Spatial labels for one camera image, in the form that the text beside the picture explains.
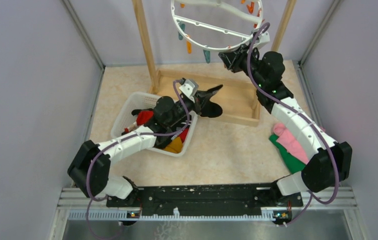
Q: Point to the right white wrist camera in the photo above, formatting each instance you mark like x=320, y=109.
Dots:
x=262, y=40

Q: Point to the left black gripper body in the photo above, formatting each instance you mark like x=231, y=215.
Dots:
x=195, y=107

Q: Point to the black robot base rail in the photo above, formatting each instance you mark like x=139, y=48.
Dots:
x=217, y=200

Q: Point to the black sock white stripes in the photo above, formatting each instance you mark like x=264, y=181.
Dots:
x=211, y=110

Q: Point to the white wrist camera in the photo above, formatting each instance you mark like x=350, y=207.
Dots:
x=262, y=40
x=189, y=88

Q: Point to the pink cloth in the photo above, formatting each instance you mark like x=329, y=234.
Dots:
x=286, y=140

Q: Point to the red sock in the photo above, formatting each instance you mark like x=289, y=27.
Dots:
x=141, y=119

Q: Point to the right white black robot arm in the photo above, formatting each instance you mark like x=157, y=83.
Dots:
x=329, y=160

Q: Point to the wooden hanger stand frame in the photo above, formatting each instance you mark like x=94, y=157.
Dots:
x=238, y=99

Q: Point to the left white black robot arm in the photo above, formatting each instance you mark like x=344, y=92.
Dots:
x=90, y=167

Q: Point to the green cloth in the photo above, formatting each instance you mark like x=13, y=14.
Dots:
x=293, y=164

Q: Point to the round white clip hanger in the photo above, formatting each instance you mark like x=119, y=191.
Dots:
x=217, y=24

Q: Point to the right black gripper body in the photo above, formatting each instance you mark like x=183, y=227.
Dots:
x=240, y=63

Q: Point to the yellow sock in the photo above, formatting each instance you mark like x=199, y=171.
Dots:
x=175, y=146

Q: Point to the white plastic laundry basket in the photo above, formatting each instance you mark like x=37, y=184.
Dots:
x=141, y=100

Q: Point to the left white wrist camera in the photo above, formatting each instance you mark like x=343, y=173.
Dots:
x=189, y=88

